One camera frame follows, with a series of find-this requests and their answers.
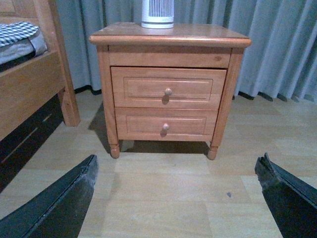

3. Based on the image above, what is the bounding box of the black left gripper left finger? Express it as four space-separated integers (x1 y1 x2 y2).
0 155 99 238

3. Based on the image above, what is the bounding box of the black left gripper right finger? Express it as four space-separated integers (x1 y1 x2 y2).
255 153 317 238

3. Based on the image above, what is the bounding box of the wooden drawer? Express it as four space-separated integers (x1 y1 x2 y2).
115 108 217 141
111 67 226 110

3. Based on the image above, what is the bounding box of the grey-green curtain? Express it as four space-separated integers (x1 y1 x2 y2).
55 0 317 102

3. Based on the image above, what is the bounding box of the light blue mattress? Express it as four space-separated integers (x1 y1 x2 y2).
0 30 48 64

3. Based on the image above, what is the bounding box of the wooden nightstand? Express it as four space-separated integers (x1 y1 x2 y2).
89 22 252 160

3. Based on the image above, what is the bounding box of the black white checkered sheet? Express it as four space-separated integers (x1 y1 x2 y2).
0 21 40 47

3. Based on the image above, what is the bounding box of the white cylindrical air purifier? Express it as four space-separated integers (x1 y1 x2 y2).
141 0 174 29

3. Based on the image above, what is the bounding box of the wooden bed frame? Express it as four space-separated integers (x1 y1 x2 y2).
0 0 80 139

